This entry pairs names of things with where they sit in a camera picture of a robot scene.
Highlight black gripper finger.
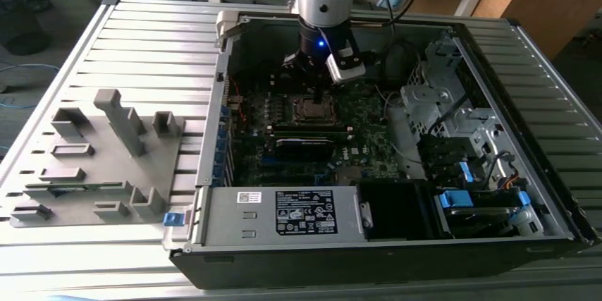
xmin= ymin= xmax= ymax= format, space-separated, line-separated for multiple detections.
xmin=281 ymin=52 xmax=329 ymax=104

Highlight metal socket cover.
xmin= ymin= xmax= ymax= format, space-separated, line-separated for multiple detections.
xmin=291 ymin=94 xmax=341 ymax=125

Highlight square silver CPU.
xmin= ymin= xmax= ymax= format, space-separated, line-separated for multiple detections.
xmin=301 ymin=99 xmax=333 ymax=119

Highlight CPU socket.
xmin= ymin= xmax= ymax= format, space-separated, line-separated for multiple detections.
xmin=287 ymin=93 xmax=343 ymax=126

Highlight RAM slot black clips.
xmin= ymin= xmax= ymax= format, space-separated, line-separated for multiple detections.
xmin=271 ymin=123 xmax=355 ymax=128
xmin=271 ymin=131 xmax=355 ymax=136

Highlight blue expansion slot retainer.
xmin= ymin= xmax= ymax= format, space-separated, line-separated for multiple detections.
xmin=213 ymin=102 xmax=234 ymax=188

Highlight black graphics card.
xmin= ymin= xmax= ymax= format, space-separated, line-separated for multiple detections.
xmin=275 ymin=137 xmax=338 ymax=164

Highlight green motherboard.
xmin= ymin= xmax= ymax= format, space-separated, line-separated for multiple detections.
xmin=225 ymin=77 xmax=418 ymax=189

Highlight perforated metal drive cage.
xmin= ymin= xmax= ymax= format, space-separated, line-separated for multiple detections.
xmin=398 ymin=31 xmax=477 ymax=142

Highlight grey chipset heatsink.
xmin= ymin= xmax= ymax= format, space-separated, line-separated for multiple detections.
xmin=337 ymin=166 xmax=365 ymax=185

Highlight silver power supply unit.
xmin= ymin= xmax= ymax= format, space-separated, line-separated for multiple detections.
xmin=186 ymin=185 xmax=369 ymax=251

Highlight blue disk carrier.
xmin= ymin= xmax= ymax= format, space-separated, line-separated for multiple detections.
xmin=457 ymin=161 xmax=476 ymax=183
xmin=436 ymin=189 xmax=536 ymax=239

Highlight grey parts rack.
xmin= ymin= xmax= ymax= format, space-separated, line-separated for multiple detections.
xmin=8 ymin=88 xmax=187 ymax=228

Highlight blue case latch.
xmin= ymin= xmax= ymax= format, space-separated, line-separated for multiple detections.
xmin=162 ymin=211 xmax=186 ymax=228

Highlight green RAM stick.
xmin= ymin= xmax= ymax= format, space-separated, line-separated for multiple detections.
xmin=26 ymin=180 xmax=126 ymax=197

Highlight black hard disk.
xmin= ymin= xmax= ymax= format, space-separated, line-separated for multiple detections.
xmin=445 ymin=205 xmax=514 ymax=239

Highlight black PC case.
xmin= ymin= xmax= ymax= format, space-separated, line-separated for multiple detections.
xmin=162 ymin=10 xmax=602 ymax=290

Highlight black waste bin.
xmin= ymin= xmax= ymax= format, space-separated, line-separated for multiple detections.
xmin=3 ymin=13 xmax=51 ymax=56

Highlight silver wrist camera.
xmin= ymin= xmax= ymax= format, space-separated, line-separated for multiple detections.
xmin=327 ymin=45 xmax=367 ymax=84

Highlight black looped wire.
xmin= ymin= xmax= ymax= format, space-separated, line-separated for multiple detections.
xmin=379 ymin=40 xmax=421 ymax=82

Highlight thin white wire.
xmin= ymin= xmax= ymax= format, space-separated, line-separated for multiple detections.
xmin=379 ymin=90 xmax=404 ymax=121

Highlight black drive bay bracket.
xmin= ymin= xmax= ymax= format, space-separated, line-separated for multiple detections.
xmin=416 ymin=134 xmax=477 ymax=179

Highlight blue floor cable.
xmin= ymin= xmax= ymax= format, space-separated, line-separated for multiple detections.
xmin=0 ymin=62 xmax=63 ymax=110

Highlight coloured wire bundle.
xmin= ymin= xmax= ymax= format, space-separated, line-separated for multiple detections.
xmin=501 ymin=175 xmax=529 ymax=190

